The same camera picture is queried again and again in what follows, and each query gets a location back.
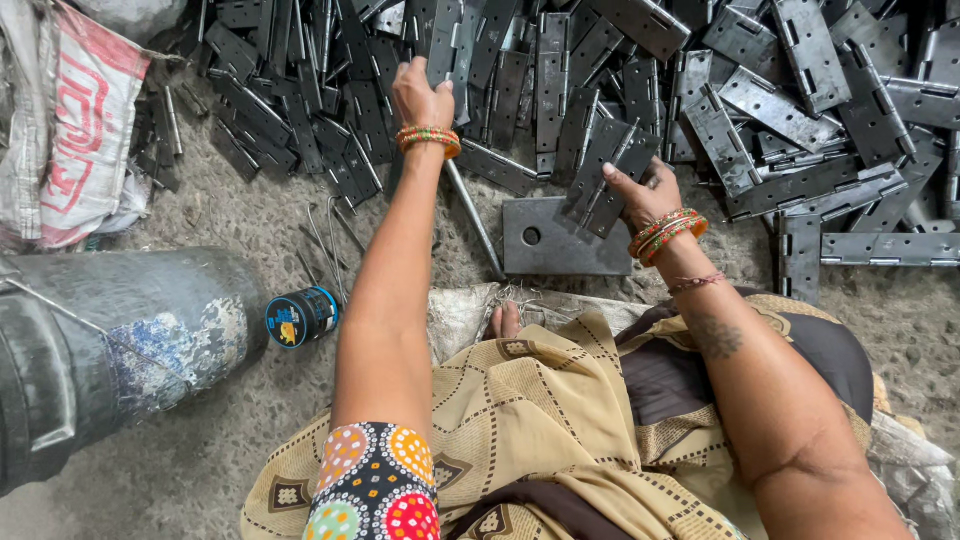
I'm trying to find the person's left hand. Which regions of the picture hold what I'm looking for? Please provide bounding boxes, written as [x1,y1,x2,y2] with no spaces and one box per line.
[391,57,456,133]

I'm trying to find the person's right hand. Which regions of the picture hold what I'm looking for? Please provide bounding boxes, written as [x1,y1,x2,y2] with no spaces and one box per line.
[603,156,684,236]

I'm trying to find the grey metal hinge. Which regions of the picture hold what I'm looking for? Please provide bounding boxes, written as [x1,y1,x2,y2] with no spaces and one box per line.
[562,116,666,240]
[426,0,475,127]

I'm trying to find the orange green right wrist bangles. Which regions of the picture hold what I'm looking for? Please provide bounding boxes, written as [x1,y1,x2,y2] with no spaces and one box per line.
[627,207,710,269]

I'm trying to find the orange green wrist bangles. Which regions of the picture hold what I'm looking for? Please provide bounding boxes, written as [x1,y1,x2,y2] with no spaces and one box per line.
[395,124,463,160]
[627,207,710,269]

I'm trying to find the orange green left wrist bangles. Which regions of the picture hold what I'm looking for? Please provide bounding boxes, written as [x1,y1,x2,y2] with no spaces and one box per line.
[395,124,463,160]

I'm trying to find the grey metal plate with hole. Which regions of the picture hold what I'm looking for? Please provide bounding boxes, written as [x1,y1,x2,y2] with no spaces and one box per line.
[501,196,636,278]

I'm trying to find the red wrist thread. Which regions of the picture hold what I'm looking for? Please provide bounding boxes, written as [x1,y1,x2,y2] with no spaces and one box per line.
[668,270,728,296]

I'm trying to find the long grey metal rod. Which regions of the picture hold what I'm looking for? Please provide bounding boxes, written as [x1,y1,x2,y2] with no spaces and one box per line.
[444,158,508,283]

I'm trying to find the short straight metal pin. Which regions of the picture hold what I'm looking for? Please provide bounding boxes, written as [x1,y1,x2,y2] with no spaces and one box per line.
[333,205,368,255]

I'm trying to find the pile of grey metal hinges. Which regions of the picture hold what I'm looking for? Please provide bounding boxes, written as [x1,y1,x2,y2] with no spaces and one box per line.
[131,0,960,306]

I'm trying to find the person's foot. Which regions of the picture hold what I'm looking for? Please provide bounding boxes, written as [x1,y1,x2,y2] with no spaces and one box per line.
[483,300,524,342]

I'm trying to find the grey woven floor sack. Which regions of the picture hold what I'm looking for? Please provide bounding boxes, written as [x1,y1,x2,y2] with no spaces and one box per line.
[426,282,654,367]

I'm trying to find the small black jar blue label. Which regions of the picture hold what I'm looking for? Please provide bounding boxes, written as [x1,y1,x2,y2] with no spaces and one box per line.
[265,285,341,351]

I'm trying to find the person's beige patterned sari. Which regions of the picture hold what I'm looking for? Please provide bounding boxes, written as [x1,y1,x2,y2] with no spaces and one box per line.
[240,286,877,540]

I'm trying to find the grey plastic bag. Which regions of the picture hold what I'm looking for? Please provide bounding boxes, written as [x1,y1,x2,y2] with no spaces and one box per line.
[71,0,190,42]

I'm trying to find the white sack with red print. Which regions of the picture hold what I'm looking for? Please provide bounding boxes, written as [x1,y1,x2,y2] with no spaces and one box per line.
[0,0,153,251]

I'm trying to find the colourful dotted sleeve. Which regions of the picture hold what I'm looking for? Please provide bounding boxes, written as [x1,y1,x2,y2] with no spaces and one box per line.
[302,421,442,540]

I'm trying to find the large grey metal drum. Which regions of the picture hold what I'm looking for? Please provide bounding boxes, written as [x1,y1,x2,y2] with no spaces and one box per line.
[0,246,273,499]

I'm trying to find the hooked thin metal wire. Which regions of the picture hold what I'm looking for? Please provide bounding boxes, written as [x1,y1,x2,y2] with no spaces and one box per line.
[327,195,350,307]
[306,203,340,280]

